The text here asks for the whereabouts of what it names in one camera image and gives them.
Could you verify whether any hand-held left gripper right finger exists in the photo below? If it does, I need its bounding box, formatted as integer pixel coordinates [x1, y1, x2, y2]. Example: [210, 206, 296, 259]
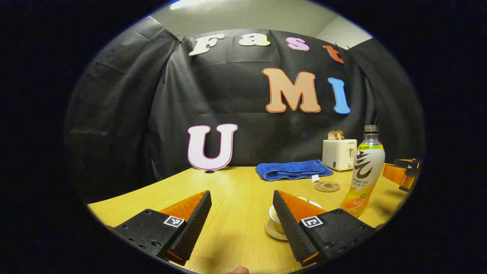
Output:
[272, 190, 377, 267]

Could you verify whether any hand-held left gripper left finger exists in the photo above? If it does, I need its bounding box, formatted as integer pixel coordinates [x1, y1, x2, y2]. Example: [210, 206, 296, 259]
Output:
[112, 190, 212, 266]

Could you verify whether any plastic water bottle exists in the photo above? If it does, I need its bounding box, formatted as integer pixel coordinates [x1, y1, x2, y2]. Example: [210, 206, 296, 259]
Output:
[340, 125, 386, 218]

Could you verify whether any round wooden coaster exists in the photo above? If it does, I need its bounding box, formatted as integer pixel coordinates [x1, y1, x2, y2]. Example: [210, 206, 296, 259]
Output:
[314, 181, 341, 193]

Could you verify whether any blue folded towel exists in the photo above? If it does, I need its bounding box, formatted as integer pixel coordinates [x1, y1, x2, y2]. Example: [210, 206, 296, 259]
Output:
[255, 159, 334, 182]

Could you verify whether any white toaster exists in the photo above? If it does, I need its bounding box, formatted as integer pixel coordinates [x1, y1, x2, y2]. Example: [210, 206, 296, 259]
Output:
[322, 139, 358, 172]

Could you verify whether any black backdrop cloth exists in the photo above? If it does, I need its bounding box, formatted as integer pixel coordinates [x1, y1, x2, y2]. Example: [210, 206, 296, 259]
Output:
[65, 17, 426, 204]

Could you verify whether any ceiling light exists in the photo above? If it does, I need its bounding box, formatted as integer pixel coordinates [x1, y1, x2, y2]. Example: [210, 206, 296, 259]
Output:
[170, 0, 208, 10]

